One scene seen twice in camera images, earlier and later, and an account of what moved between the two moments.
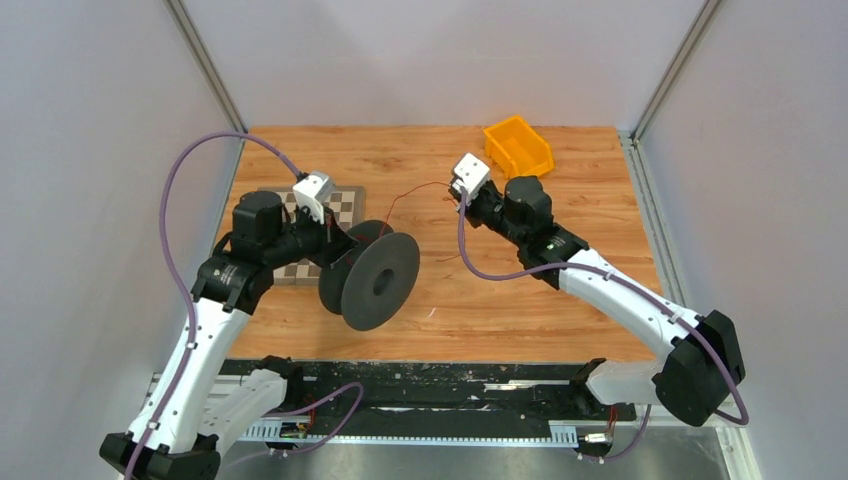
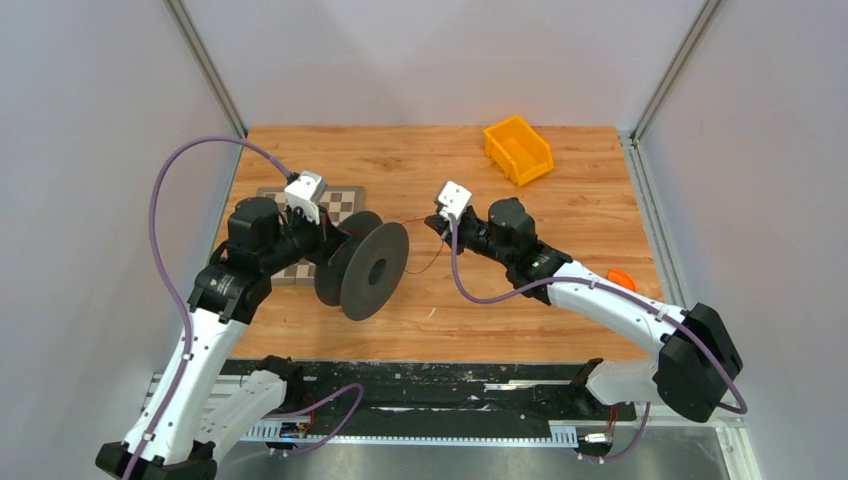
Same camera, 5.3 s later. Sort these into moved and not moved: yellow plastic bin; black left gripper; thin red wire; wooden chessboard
Moved: thin red wire
Not moved: yellow plastic bin; black left gripper; wooden chessboard
